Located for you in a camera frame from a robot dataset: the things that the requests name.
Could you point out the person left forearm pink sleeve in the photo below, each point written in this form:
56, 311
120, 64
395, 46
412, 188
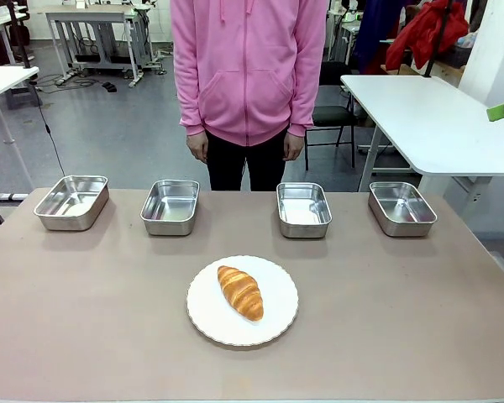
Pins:
306, 101

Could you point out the person right forearm pink sleeve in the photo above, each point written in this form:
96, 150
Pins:
190, 101

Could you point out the steel rectangular container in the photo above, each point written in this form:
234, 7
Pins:
303, 230
405, 230
168, 226

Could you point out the golden croissant bread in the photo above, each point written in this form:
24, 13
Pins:
241, 291

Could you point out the large shallow steel container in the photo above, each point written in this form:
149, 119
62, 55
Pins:
73, 220

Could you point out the person left hand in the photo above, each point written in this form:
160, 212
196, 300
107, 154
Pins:
293, 147

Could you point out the person right hand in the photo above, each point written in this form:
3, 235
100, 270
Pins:
197, 148

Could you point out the large white table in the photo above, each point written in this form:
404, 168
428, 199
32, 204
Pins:
428, 121

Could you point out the red jacket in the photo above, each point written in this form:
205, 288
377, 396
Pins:
424, 33

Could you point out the dark blue hanging garment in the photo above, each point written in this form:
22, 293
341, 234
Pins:
376, 33

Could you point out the black folding chair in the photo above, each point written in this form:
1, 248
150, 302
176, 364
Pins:
334, 113

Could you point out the pink zip hoodie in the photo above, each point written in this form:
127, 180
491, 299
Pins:
248, 63

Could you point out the black trousers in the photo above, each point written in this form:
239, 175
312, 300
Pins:
229, 168

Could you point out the white scalloped plate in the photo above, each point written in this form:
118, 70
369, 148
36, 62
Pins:
210, 310

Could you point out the grey metal desk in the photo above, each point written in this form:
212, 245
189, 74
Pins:
96, 17

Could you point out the white power strip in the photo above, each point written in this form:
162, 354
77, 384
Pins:
10, 196

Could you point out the small white table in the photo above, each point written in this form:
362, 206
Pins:
4, 82

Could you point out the black camera pole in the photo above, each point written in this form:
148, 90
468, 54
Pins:
20, 38
439, 38

